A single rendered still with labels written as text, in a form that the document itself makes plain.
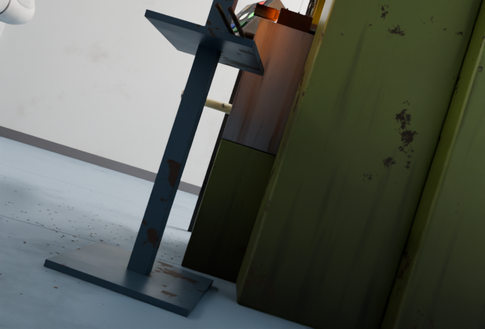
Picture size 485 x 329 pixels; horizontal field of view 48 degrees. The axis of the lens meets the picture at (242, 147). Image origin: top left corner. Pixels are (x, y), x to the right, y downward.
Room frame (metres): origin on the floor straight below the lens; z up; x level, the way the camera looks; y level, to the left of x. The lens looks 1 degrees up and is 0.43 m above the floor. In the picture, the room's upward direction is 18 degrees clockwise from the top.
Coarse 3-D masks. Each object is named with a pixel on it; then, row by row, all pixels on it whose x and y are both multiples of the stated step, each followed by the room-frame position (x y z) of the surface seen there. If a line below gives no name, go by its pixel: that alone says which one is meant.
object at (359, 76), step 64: (384, 0) 1.66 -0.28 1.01; (448, 0) 1.66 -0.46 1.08; (320, 64) 1.66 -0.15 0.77; (384, 64) 1.66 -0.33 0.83; (448, 64) 1.66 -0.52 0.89; (320, 128) 1.66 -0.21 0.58; (384, 128) 1.66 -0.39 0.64; (320, 192) 1.66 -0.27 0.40; (384, 192) 1.66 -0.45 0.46; (256, 256) 1.66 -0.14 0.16; (320, 256) 1.66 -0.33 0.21; (384, 256) 1.66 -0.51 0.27; (320, 320) 1.66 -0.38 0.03
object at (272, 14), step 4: (256, 4) 2.13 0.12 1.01; (260, 4) 2.13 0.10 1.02; (256, 8) 2.13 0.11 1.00; (260, 8) 2.13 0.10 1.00; (264, 8) 2.13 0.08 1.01; (268, 8) 2.13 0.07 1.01; (272, 8) 2.13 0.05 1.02; (256, 12) 2.13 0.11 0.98; (260, 12) 2.13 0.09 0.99; (264, 12) 2.13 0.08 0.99; (268, 12) 2.13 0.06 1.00; (272, 12) 2.13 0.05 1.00; (276, 12) 2.12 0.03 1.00; (260, 16) 2.14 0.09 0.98; (264, 16) 2.13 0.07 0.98; (268, 16) 2.13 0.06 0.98; (272, 16) 2.13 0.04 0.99; (276, 16) 2.12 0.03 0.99; (272, 20) 2.14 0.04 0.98
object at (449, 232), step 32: (480, 32) 1.61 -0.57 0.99; (480, 64) 1.57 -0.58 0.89; (480, 96) 1.56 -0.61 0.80; (448, 128) 1.62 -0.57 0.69; (480, 128) 1.57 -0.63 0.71; (448, 160) 1.57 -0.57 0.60; (480, 160) 1.57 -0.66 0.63; (448, 192) 1.56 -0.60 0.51; (480, 192) 1.57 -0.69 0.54; (416, 224) 1.64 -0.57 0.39; (448, 224) 1.57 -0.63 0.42; (480, 224) 1.57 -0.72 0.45; (416, 256) 1.57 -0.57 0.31; (448, 256) 1.57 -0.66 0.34; (480, 256) 1.57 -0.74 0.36; (416, 288) 1.56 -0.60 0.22; (448, 288) 1.57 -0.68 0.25; (480, 288) 1.57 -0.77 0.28; (384, 320) 1.65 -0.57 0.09; (416, 320) 1.57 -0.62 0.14; (448, 320) 1.57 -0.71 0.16; (480, 320) 1.57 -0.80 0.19
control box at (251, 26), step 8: (264, 0) 2.69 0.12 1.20; (272, 0) 2.57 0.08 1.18; (280, 0) 2.57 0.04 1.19; (248, 8) 2.77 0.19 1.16; (280, 8) 2.58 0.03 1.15; (240, 16) 2.75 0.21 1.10; (248, 16) 2.63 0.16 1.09; (256, 16) 2.53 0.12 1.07; (248, 24) 2.52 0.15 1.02; (256, 24) 2.54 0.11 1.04
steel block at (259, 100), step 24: (264, 24) 1.92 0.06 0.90; (264, 48) 1.92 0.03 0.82; (288, 48) 1.92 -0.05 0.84; (264, 72) 1.92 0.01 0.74; (288, 72) 1.92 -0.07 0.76; (240, 96) 1.92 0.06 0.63; (264, 96) 1.92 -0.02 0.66; (288, 96) 1.92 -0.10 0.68; (240, 120) 1.92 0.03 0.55; (264, 120) 1.92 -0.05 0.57; (240, 144) 2.00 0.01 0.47; (264, 144) 1.92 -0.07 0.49
